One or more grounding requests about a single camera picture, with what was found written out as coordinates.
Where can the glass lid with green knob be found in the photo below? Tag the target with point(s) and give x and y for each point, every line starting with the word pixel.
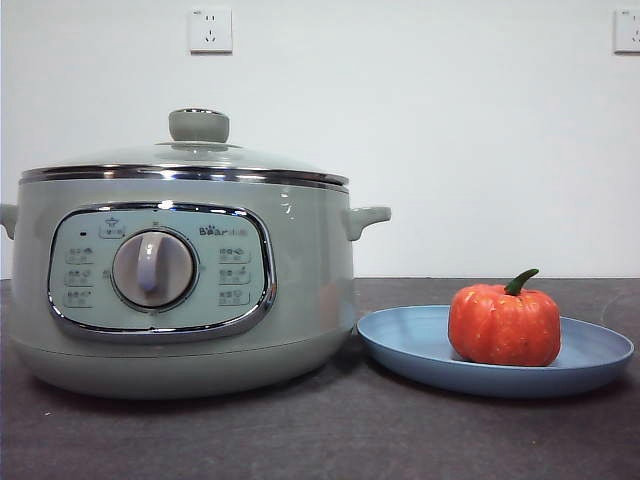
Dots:
pixel 198 125

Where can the orange pumpkin with green stem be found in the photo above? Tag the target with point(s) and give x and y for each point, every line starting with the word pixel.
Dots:
pixel 502 325

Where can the pale green electric steamer pot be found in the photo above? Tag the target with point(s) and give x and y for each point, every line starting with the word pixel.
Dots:
pixel 310 280

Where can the blue round plate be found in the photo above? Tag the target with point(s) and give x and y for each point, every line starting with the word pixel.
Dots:
pixel 400 340

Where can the white wall socket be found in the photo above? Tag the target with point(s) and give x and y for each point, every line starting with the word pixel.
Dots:
pixel 210 30
pixel 627 30

